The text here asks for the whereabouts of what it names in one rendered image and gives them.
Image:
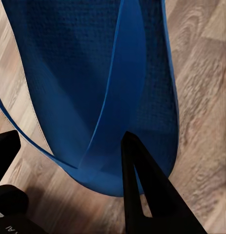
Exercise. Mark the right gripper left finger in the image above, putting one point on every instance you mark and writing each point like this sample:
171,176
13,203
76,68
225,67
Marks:
9,147

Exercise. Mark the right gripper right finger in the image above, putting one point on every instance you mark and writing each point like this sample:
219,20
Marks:
170,213

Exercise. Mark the sandal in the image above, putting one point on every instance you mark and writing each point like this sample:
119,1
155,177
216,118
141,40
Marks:
96,69

